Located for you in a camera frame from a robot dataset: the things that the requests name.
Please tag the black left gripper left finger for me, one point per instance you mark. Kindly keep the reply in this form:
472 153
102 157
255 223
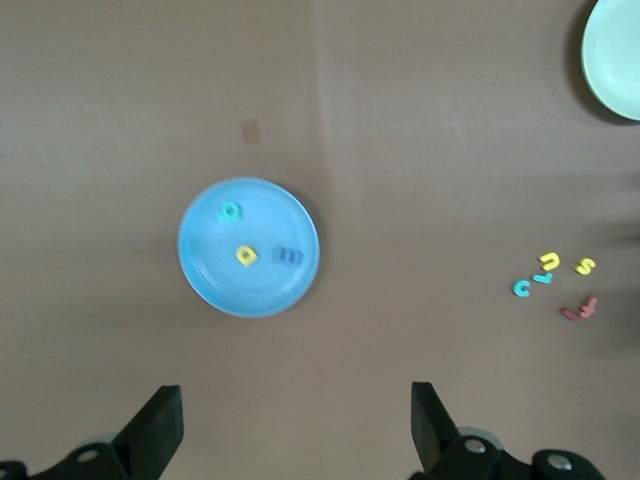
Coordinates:
150 435

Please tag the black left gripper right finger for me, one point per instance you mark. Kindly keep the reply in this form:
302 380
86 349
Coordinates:
432 430

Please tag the blue foam letter m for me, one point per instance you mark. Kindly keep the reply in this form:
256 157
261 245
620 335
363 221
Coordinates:
288 255

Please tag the teal foam letter p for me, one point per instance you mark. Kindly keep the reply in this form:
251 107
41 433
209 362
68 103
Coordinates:
223 214

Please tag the teal foam letter c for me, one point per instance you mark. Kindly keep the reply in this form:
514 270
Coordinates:
517 288

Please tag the blue round plate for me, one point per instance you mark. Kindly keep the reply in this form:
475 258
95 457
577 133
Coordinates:
250 295

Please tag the dark red foam letter l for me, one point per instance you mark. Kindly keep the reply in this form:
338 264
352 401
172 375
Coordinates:
570 314

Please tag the teal foam letter l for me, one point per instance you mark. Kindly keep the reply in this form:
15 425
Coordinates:
542 278

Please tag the red foam letter f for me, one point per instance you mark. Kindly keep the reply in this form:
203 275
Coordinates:
588 307

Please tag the yellow foam letter u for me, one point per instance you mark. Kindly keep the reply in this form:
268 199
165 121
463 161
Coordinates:
544 258

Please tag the yellow foam letter s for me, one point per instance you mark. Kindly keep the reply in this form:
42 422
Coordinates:
585 266

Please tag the brown tape patch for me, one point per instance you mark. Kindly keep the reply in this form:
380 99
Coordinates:
250 131

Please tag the pale green round plate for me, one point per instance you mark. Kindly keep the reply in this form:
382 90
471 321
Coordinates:
617 55

